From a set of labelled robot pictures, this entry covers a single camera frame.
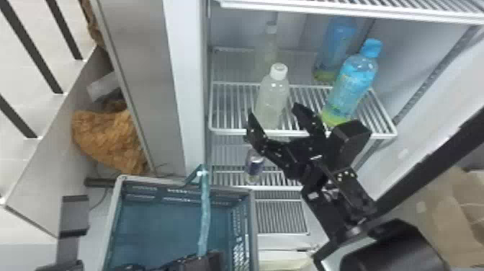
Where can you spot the blue can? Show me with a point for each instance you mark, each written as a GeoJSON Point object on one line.
{"type": "Point", "coordinates": [253, 165]}

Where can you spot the fridge door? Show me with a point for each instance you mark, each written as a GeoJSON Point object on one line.
{"type": "Point", "coordinates": [435, 162]}

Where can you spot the brown sack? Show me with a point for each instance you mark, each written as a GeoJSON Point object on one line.
{"type": "Point", "coordinates": [107, 142]}

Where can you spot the white fridge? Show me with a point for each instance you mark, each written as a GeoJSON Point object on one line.
{"type": "Point", "coordinates": [177, 75]}

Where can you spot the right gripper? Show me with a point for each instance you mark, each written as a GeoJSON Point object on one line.
{"type": "Point", "coordinates": [306, 157]}

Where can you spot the clear bottle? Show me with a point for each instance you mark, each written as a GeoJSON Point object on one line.
{"type": "Point", "coordinates": [271, 99]}

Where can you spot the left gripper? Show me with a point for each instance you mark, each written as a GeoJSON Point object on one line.
{"type": "Point", "coordinates": [198, 264]}

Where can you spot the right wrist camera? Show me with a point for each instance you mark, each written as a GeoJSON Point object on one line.
{"type": "Point", "coordinates": [349, 144]}

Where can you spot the blue bottle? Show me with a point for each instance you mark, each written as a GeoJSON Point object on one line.
{"type": "Point", "coordinates": [351, 85]}
{"type": "Point", "coordinates": [334, 45]}

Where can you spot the blue basket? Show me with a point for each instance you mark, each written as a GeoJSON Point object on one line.
{"type": "Point", "coordinates": [166, 227]}

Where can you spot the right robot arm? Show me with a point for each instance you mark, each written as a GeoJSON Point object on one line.
{"type": "Point", "coordinates": [340, 204]}

